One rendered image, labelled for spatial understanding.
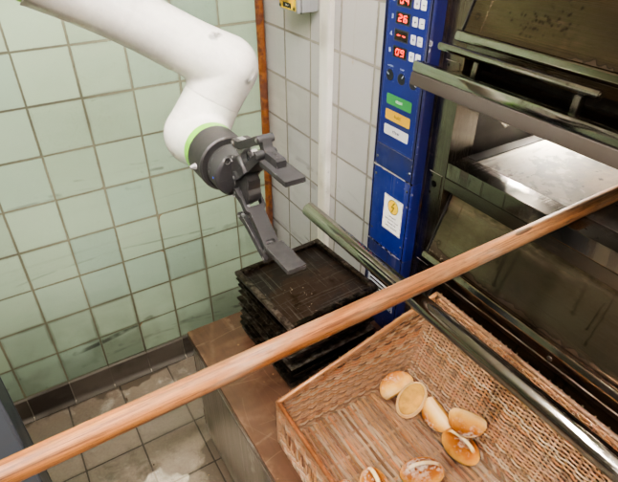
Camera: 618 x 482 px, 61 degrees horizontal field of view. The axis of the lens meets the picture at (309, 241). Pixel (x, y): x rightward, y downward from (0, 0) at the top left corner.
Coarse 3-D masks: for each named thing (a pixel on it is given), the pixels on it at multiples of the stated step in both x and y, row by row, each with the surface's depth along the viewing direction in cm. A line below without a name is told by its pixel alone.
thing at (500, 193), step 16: (464, 160) 120; (448, 176) 120; (464, 176) 115; (480, 176) 113; (496, 176) 113; (480, 192) 113; (496, 192) 109; (512, 192) 107; (528, 192) 107; (512, 208) 107; (528, 208) 103; (544, 208) 102; (560, 208) 102; (576, 224) 97; (592, 224) 97; (560, 240) 99; (576, 240) 96; (592, 240) 93; (608, 240) 93; (592, 256) 94; (608, 256) 91
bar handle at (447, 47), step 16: (448, 48) 95; (464, 48) 93; (480, 64) 91; (496, 64) 87; (512, 64) 85; (544, 80) 81; (560, 80) 79; (576, 96) 77; (592, 96) 75; (576, 112) 77
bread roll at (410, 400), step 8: (408, 384) 132; (416, 384) 131; (400, 392) 132; (408, 392) 131; (416, 392) 130; (424, 392) 130; (400, 400) 130; (408, 400) 130; (416, 400) 130; (424, 400) 130; (400, 408) 129; (408, 408) 129; (416, 408) 129; (408, 416) 129
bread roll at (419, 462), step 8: (408, 464) 116; (416, 464) 116; (424, 464) 115; (432, 464) 115; (440, 464) 117; (400, 472) 117; (408, 472) 115; (416, 472) 114; (424, 472) 114; (432, 472) 115; (440, 472) 115; (408, 480) 115; (416, 480) 114; (424, 480) 114; (432, 480) 115; (440, 480) 116
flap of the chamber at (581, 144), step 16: (416, 80) 98; (432, 80) 95; (480, 80) 99; (496, 80) 100; (512, 80) 102; (448, 96) 92; (464, 96) 89; (528, 96) 92; (544, 96) 94; (560, 96) 95; (480, 112) 87; (496, 112) 85; (512, 112) 82; (592, 112) 87; (608, 112) 89; (528, 128) 80; (544, 128) 78; (560, 128) 76; (560, 144) 76; (576, 144) 74; (592, 144) 72; (608, 160) 71
